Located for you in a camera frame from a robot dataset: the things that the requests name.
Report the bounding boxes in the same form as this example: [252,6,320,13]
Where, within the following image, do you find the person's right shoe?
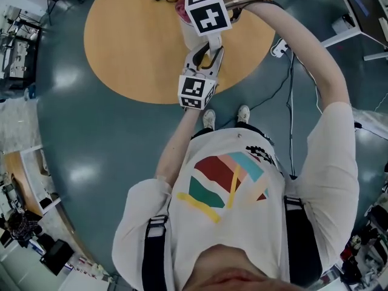
[236,104,251,124]

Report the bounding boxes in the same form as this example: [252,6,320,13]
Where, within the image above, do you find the person's face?
[187,244,307,291]

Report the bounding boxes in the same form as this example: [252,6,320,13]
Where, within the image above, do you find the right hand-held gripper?
[184,0,243,38]

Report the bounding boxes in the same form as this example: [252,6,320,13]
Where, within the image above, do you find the white floor cable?
[286,52,324,177]

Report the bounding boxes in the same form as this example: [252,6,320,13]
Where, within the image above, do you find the purple flat item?
[352,0,371,16]

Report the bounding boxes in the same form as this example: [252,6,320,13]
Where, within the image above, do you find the person's left shoe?
[202,109,216,131]

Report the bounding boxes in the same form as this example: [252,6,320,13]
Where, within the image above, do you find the white kettle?
[179,16,226,56]

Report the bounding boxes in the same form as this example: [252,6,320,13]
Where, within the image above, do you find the white waste bin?
[331,13,356,35]

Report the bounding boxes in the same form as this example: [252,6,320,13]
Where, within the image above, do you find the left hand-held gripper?
[177,42,226,111]

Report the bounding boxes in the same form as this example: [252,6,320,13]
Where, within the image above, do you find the pink cloth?
[175,0,209,23]

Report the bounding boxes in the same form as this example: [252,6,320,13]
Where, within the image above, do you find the black box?
[39,238,75,276]

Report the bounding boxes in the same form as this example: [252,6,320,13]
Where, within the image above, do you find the round wooden table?
[84,0,276,105]

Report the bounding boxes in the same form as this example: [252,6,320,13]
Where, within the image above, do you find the black metal frame table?
[0,6,43,87]

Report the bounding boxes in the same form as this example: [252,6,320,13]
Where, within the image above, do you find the person's shoe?
[202,109,216,131]
[236,104,251,124]

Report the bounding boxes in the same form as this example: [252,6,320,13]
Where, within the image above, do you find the white power strip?
[270,38,291,58]

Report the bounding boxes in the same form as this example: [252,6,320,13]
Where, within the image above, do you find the person's black trousers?
[190,121,275,144]

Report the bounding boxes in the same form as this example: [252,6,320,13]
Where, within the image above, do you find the white desk with dark top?
[295,0,388,62]

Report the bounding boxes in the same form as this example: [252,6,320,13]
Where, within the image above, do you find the person's white printed t-shirt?
[112,101,361,291]

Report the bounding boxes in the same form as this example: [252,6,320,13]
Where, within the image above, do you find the person's right forearm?
[218,0,353,116]

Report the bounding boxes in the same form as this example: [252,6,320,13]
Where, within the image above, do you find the black shoulder strap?
[141,215,169,291]
[283,195,324,284]

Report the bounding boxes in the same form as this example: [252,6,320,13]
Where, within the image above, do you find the wooden and white shelf unit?
[2,145,62,217]

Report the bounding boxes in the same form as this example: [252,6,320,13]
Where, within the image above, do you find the person's left forearm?
[154,107,210,182]

